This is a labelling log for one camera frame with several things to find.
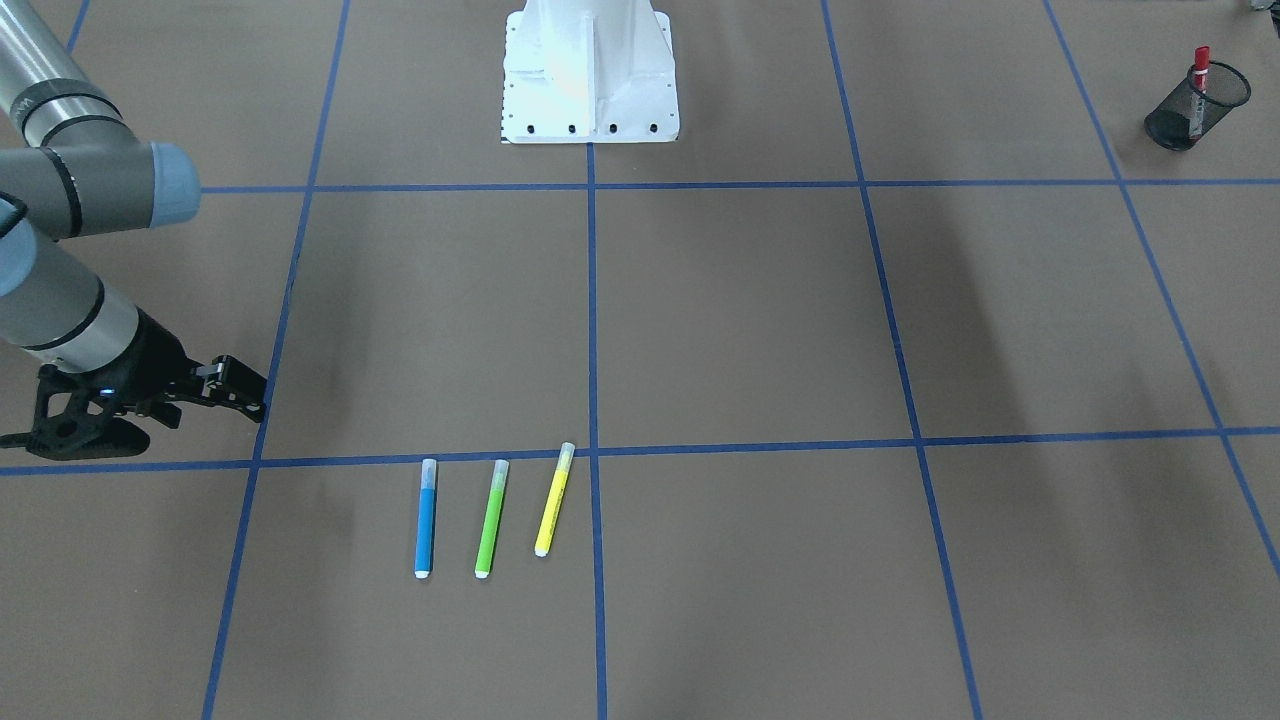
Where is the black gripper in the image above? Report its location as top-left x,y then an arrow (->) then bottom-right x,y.
1,313 -> 268,461

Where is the blue marker pen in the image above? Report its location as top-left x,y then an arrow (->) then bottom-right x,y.
413,457 -> 438,582

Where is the red and white marker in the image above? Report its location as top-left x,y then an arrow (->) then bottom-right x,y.
1188,45 -> 1211,143

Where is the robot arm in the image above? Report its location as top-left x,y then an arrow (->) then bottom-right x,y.
1,1 -> 268,461

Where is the green marker pen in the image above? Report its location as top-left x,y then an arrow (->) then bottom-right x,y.
474,459 -> 509,580

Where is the yellow marker pen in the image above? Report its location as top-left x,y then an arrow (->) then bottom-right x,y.
532,442 -> 576,559

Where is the black mesh pen cup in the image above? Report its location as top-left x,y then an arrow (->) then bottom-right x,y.
1144,61 -> 1252,152

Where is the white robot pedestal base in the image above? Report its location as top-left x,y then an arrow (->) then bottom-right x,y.
500,1 -> 681,145

